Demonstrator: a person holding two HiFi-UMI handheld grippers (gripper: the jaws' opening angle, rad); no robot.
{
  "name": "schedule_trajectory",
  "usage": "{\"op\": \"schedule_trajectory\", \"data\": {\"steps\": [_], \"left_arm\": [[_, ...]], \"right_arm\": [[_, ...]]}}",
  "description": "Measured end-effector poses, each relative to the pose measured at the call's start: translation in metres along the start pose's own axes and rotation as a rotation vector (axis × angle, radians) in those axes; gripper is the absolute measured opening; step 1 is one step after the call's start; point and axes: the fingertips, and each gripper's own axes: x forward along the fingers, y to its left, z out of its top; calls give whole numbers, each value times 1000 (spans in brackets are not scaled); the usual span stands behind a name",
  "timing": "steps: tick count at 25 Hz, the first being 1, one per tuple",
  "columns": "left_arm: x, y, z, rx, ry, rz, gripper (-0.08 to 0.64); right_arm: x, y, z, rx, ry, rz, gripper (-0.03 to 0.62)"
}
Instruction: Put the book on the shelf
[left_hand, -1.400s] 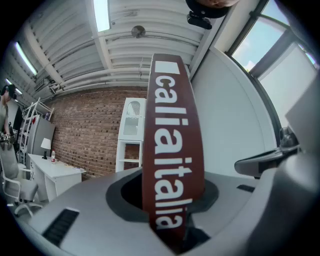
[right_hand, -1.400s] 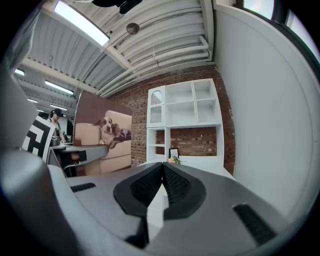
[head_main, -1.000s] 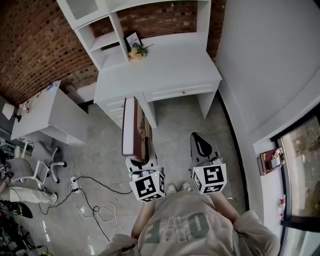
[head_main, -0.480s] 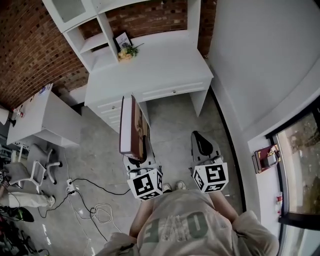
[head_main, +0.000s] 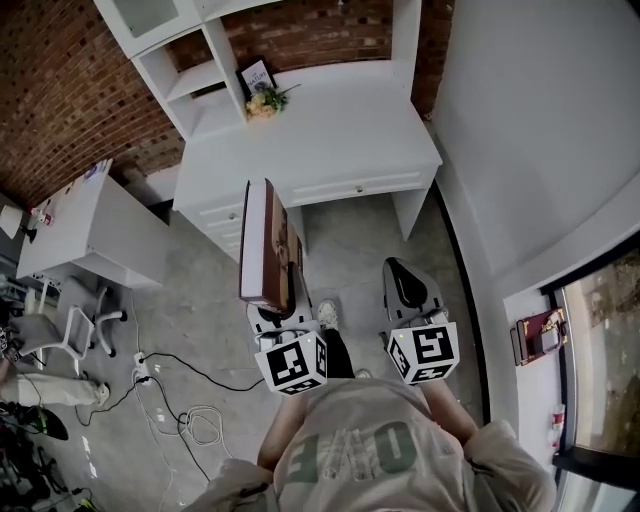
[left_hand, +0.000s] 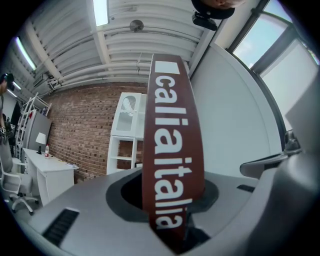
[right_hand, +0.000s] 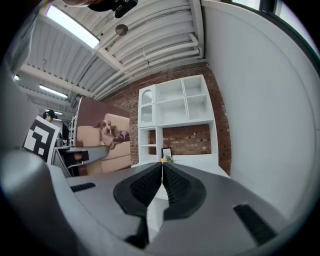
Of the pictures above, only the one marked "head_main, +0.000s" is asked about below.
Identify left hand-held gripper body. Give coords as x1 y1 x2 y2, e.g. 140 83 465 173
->
246 302 329 399

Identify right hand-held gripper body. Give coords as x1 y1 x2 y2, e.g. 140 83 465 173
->
378 298 461 388

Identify thick brown cover book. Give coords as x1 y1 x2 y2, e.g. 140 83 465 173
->
238 177 307 317

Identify white shelf unit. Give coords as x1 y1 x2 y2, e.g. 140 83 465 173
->
93 0 252 142

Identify person's right forearm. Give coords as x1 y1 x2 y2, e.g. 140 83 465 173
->
421 383 482 447

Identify person's left forearm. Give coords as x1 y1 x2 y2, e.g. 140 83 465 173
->
256 395 312 472

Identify person's white shoe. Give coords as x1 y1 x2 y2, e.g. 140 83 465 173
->
316 299 342 332

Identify person's black trouser leg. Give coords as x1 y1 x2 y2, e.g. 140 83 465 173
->
323 327 357 381

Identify person's beige shirt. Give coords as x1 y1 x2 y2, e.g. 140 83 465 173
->
188 376 557 512

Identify red cans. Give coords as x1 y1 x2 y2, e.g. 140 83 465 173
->
548 403 568 448

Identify white desk with drawers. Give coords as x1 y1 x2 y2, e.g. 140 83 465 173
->
171 58 445 263

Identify white power strip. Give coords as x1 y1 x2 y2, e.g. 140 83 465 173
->
131 351 152 387

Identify window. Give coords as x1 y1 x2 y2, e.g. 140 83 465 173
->
538 243 640 469

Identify yellow flower bouquet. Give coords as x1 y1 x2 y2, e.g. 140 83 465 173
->
244 82 303 122

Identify plain white desk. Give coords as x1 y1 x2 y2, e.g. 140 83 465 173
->
16 158 172 292

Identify white office chair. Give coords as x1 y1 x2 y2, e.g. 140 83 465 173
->
8 276 129 372

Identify black framed picture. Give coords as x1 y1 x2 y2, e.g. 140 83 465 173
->
235 55 279 100

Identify black and green object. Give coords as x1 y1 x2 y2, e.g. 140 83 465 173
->
0 399 70 442

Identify white table lamp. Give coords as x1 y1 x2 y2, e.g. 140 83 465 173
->
0 203 39 245

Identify white cable coil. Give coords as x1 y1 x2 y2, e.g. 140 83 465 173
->
176 404 237 459

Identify long black cable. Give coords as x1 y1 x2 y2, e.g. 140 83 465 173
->
73 374 213 484

